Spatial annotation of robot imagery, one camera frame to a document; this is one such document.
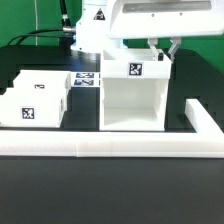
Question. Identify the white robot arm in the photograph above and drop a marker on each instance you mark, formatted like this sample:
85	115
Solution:
106	23

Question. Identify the white fiducial marker sheet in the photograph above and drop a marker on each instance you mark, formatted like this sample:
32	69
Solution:
85	79

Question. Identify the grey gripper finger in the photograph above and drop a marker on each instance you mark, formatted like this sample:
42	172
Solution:
152	42
175	44

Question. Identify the white front drawer tray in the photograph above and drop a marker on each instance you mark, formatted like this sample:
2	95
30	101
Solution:
37	108

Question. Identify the white drawer tray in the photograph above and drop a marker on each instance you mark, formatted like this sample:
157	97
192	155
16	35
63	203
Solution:
37	108
48	80

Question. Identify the white drawer cabinet box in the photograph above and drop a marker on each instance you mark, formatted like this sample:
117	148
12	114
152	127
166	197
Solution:
133	90

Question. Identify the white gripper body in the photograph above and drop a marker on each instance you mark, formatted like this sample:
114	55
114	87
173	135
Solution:
137	19

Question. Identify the white L-shaped border fence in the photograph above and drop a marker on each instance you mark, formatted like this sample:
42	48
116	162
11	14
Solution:
207	141

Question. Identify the white rear drawer tray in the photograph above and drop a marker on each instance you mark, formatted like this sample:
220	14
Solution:
48	80

